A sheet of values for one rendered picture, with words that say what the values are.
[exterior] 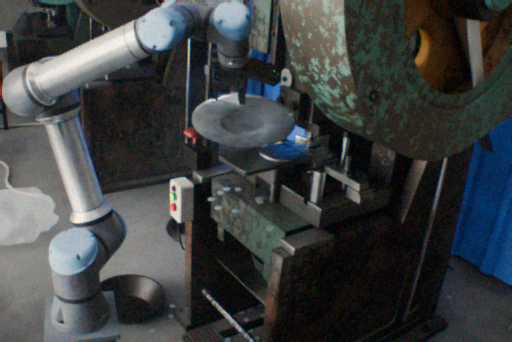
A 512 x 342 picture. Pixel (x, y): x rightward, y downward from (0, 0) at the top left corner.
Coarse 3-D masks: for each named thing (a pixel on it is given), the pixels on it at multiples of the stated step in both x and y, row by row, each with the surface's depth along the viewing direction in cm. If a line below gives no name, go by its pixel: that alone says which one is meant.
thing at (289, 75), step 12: (288, 60) 146; (288, 72) 145; (288, 84) 146; (300, 84) 143; (288, 96) 144; (300, 96) 140; (288, 108) 145; (300, 108) 141; (312, 108) 141; (300, 120) 143; (312, 120) 142; (324, 120) 145
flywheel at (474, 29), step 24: (408, 0) 100; (432, 0) 104; (456, 0) 99; (480, 0) 96; (504, 0) 97; (408, 24) 103; (432, 24) 108; (456, 24) 113; (480, 24) 122; (504, 24) 124; (432, 48) 111; (456, 48) 116; (480, 48) 113; (504, 48) 124; (432, 72) 114; (456, 72) 120; (480, 72) 117
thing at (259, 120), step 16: (256, 96) 129; (208, 112) 136; (224, 112) 136; (240, 112) 136; (256, 112) 135; (272, 112) 135; (288, 112) 135; (208, 128) 144; (224, 128) 144; (240, 128) 145; (256, 128) 145; (272, 128) 143; (288, 128) 143; (240, 144) 153; (256, 144) 153
